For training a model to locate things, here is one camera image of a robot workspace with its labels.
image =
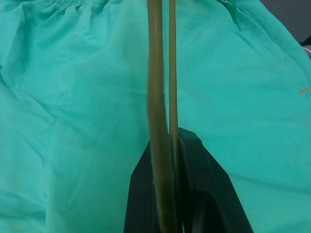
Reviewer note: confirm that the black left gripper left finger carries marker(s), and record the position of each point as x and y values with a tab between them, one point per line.
142	194

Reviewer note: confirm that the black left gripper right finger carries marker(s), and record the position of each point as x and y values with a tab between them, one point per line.
209	184

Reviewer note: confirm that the teal green shorts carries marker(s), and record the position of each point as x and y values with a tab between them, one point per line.
73	109

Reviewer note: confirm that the dark object with white stripe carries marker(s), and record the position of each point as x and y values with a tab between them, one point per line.
307	44

